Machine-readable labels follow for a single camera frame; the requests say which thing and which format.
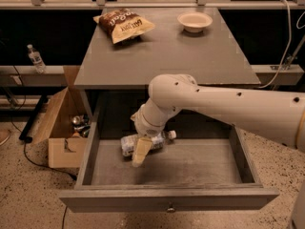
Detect grey metal ledge rail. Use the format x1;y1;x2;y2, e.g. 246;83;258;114
0;66;78;87

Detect white paper bowl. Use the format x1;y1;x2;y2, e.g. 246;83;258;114
177;11;213;33

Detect grey wooden cabinet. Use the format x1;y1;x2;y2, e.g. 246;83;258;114
74;7;260;114

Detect black floor cable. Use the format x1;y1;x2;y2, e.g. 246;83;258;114
0;38;78;229

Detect blue plastic water bottle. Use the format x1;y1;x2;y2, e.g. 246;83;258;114
121;131;176;157

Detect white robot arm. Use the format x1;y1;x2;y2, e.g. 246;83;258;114
124;74;305;229

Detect metal cans in box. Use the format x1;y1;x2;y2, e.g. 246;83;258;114
71;114;91;138

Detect white hanging cable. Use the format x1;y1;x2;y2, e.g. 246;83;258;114
257;0;305;90

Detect clear water bottle on ledge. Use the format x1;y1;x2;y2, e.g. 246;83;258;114
27;44;46;73

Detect open grey drawer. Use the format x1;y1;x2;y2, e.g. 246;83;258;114
59;91;279;213

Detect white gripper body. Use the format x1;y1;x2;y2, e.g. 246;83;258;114
134;111;165;137

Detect brown chip bag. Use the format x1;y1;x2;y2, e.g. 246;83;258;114
93;9;154;44

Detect cardboard box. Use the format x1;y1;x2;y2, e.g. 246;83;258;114
32;66;87;168

